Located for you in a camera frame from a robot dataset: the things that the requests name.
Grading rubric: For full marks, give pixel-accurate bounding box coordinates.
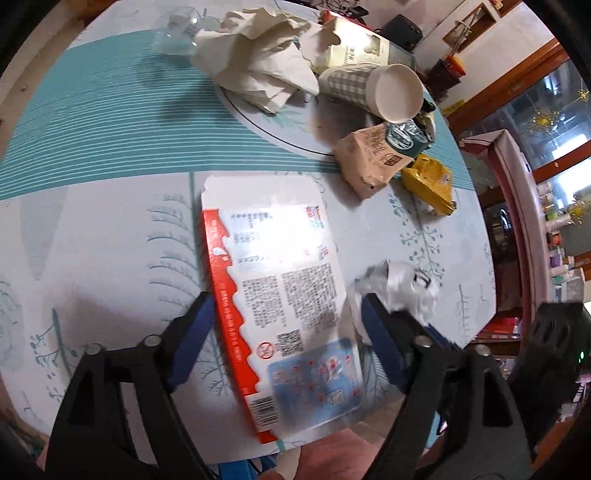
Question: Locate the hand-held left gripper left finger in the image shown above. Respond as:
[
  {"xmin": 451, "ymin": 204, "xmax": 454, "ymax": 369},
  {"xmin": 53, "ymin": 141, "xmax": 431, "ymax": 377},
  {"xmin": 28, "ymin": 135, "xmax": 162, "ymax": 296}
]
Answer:
[{"xmin": 44, "ymin": 291, "xmax": 218, "ymax": 480}]

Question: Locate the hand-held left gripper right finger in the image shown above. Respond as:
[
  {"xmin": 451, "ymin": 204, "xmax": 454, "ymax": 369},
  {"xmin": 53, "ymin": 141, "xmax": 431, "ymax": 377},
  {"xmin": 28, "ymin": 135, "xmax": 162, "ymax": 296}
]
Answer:
[{"xmin": 360, "ymin": 292, "xmax": 536, "ymax": 480}]

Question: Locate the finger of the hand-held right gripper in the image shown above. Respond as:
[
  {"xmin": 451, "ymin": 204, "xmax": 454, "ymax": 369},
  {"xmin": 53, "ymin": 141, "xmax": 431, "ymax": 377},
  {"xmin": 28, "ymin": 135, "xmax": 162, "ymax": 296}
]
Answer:
[{"xmin": 425, "ymin": 324, "xmax": 467, "ymax": 365}]

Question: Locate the red and white carton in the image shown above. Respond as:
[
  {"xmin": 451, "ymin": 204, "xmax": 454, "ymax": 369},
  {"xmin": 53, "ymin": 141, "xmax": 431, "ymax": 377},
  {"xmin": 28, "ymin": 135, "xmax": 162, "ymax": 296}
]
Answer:
[{"xmin": 201, "ymin": 174, "xmax": 363, "ymax": 450}]

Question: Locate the yellow foil snack wrapper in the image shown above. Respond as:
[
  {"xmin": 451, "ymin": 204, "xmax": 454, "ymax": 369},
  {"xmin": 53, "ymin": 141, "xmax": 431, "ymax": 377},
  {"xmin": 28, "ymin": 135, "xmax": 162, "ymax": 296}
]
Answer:
[{"xmin": 401, "ymin": 154, "xmax": 457, "ymax": 217}]

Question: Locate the clear plastic bottle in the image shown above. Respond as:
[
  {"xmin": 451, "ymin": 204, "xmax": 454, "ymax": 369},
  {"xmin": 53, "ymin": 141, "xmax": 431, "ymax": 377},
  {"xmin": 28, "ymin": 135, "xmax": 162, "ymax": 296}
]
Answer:
[{"xmin": 152, "ymin": 8, "xmax": 220, "ymax": 56}]

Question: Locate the crumpled white plastic bag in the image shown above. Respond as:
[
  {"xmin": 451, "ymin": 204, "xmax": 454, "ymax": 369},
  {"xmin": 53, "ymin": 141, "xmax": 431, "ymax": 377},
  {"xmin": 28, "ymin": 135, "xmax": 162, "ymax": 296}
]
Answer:
[{"xmin": 353, "ymin": 259, "xmax": 439, "ymax": 344}]

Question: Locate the row of small bottles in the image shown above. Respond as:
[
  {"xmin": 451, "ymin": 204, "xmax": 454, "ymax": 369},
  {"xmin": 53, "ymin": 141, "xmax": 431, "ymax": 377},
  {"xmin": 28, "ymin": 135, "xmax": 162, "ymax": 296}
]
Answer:
[{"xmin": 538, "ymin": 180, "xmax": 591, "ymax": 301}]

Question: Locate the person's pink trouser leg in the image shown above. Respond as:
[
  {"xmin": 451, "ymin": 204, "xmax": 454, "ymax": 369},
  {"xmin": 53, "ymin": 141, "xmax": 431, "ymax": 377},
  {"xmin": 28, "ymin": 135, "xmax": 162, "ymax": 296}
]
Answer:
[{"xmin": 295, "ymin": 427, "xmax": 386, "ymax": 480}]

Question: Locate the tree-print tablecloth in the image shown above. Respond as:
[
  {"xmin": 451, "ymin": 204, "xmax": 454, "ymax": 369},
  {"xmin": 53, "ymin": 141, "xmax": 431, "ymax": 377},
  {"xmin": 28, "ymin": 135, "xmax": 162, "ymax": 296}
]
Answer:
[{"xmin": 0, "ymin": 0, "xmax": 497, "ymax": 467}]

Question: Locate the pink chair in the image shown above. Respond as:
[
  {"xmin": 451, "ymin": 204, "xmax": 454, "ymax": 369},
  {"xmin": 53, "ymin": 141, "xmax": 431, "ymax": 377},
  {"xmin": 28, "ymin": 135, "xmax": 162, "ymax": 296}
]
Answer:
[{"xmin": 462, "ymin": 129, "xmax": 546, "ymax": 333}]

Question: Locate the beige snack packet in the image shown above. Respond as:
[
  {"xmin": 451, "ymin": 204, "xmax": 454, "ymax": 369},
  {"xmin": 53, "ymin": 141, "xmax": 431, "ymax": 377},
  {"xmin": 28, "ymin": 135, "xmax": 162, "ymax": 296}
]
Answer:
[{"xmin": 333, "ymin": 124, "xmax": 416, "ymax": 200}]

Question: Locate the dark green foil packet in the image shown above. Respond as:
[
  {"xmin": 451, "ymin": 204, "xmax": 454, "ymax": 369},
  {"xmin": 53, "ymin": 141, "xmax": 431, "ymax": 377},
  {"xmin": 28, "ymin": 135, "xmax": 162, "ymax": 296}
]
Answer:
[{"xmin": 385, "ymin": 113, "xmax": 437, "ymax": 158}]

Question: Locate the round glass turntable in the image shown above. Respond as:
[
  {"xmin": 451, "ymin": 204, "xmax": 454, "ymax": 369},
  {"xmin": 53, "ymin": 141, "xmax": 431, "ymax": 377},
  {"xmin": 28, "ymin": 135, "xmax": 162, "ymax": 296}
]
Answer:
[{"xmin": 216, "ymin": 9, "xmax": 435, "ymax": 160}]

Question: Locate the checked paper cup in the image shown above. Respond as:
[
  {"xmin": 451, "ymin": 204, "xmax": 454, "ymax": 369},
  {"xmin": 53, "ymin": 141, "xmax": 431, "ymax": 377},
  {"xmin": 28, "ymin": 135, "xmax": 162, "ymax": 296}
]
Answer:
[{"xmin": 318, "ymin": 62, "xmax": 424, "ymax": 124}]

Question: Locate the dark red container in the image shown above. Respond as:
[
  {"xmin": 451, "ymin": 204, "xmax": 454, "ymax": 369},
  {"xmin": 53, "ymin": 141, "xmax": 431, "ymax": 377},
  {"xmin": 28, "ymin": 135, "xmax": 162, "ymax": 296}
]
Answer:
[{"xmin": 427, "ymin": 55, "xmax": 465, "ymax": 100}]

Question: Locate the wooden glass-door cabinet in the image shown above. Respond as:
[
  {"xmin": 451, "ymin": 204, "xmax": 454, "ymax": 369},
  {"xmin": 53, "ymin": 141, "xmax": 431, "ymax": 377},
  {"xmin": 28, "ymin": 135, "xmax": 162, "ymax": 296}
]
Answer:
[{"xmin": 448, "ymin": 37, "xmax": 591, "ymax": 296}]

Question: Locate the crumpled white tissue paper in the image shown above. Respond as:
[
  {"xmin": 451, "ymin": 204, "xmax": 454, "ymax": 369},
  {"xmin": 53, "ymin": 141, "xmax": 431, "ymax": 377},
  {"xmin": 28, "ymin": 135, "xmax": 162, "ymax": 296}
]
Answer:
[{"xmin": 191, "ymin": 8, "xmax": 321, "ymax": 114}]

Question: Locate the torn beige drink carton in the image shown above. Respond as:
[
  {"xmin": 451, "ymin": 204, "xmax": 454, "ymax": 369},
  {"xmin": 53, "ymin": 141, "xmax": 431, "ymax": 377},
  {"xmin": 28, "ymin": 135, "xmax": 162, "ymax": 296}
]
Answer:
[{"xmin": 302, "ymin": 16, "xmax": 416, "ymax": 75}]

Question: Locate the black bag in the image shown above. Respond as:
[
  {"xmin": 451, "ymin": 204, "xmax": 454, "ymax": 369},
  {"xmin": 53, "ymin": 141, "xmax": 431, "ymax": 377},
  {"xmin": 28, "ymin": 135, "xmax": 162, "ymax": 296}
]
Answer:
[{"xmin": 381, "ymin": 14, "xmax": 423, "ymax": 49}]

